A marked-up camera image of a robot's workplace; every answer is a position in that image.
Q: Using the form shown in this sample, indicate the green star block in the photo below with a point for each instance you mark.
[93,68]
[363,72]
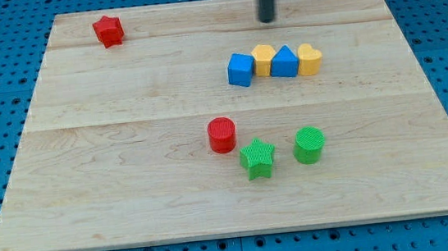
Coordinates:
[257,159]

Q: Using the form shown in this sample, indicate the yellow hexagon block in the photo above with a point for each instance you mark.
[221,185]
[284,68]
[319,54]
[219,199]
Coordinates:
[263,55]

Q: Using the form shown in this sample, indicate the yellow heart block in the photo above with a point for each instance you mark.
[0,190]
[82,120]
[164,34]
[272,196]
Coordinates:
[310,60]

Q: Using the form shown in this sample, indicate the green cylinder block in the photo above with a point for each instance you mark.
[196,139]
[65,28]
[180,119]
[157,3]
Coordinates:
[309,142]

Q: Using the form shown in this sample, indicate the red cylinder block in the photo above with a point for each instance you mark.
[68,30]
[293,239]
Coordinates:
[221,134]

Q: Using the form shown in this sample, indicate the blue triangle block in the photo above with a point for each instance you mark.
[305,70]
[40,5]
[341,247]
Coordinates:
[285,63]

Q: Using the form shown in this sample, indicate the blue cube block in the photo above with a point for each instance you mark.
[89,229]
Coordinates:
[240,70]

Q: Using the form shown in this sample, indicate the light wooden board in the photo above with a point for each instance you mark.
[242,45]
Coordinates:
[115,152]

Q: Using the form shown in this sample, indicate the red star block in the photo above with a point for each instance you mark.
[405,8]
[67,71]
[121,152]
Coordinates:
[109,31]

